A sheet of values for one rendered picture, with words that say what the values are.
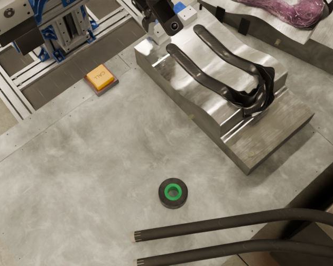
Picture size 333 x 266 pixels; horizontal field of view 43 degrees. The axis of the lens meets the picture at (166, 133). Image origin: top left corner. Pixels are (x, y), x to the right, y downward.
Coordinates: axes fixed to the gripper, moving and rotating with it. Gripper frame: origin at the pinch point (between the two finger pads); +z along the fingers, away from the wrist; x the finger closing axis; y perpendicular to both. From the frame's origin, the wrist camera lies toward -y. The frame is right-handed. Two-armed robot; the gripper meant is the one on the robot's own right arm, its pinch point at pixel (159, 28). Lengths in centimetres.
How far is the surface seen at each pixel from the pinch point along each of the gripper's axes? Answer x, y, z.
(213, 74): -2.9, -20.5, 2.5
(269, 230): 3, -74, 85
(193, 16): -11.7, -1.9, 4.6
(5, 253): 100, -4, 81
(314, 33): -34.2, -30.2, 3.8
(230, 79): -4.3, -25.4, -0.8
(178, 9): -10.2, 3.3, 5.7
